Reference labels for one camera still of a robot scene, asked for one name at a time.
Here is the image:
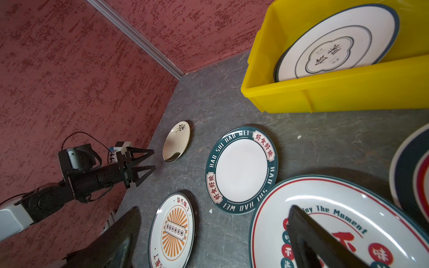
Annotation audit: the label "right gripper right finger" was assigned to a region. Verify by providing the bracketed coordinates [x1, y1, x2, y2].
[288, 205, 367, 268]

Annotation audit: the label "blue floral teal plate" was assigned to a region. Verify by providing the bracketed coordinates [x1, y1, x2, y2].
[273, 48, 290, 83]

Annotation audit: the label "orange sunburst plate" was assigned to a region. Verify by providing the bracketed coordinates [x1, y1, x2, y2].
[149, 192, 195, 268]

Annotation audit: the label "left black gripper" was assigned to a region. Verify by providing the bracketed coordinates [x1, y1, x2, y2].
[115, 147, 156, 189]

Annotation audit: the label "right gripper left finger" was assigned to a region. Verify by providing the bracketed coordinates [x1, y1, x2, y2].
[63, 207, 141, 268]

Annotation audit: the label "cream plate black floral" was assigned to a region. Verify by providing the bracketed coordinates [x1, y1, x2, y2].
[163, 121, 191, 163]

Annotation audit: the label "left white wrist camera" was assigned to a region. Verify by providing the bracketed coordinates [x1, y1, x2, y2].
[110, 141, 132, 163]

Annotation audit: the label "white plate red Chinese characters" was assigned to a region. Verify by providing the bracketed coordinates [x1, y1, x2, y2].
[249, 175, 429, 268]

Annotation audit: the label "left aluminium corner post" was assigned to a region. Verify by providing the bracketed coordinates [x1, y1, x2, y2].
[87, 0, 185, 80]

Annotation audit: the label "green rim Hao Wei plate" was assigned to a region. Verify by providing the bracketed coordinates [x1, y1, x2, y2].
[205, 126, 279, 214]

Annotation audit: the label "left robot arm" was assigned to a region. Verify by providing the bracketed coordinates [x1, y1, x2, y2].
[1, 143, 156, 241]

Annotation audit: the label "green red rim plate right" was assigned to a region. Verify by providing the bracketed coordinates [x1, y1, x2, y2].
[389, 125, 429, 230]

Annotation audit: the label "black camera cable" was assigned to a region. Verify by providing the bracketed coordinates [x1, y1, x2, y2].
[61, 131, 113, 151]

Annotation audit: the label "yellow plastic bin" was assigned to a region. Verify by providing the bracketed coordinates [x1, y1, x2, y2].
[241, 1, 429, 113]

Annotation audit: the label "white plate black cloud emblem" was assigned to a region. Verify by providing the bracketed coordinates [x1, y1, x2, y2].
[279, 3, 400, 82]

